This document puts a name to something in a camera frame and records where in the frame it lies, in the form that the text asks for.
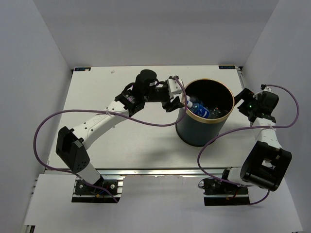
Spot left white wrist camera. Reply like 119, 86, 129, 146
167, 76, 184, 98

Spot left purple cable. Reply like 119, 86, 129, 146
34, 76, 189, 203

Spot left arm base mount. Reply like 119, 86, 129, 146
71, 175, 125, 203

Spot right blue table sticker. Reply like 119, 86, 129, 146
218, 65, 236, 69

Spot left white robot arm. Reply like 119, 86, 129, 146
56, 69, 185, 194

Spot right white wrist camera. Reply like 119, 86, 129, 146
253, 84, 273, 99

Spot left blue table sticker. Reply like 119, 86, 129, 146
73, 67, 91, 72

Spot purple cable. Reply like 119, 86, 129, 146
197, 83, 299, 206
34, 76, 189, 203

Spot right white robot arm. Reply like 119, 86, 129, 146
219, 87, 292, 194

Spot clear bottle white cap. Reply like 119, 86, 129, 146
185, 95, 204, 105

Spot aluminium front rail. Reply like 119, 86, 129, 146
45, 166, 234, 177

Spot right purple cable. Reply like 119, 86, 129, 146
197, 83, 299, 206

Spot blue table sticker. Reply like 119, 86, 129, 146
73, 67, 91, 72
218, 65, 236, 69

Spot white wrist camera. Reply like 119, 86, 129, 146
167, 76, 184, 98
253, 84, 273, 99

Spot dark round bin gold rim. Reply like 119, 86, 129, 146
175, 79, 235, 147

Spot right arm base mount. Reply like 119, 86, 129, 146
198, 167, 250, 206

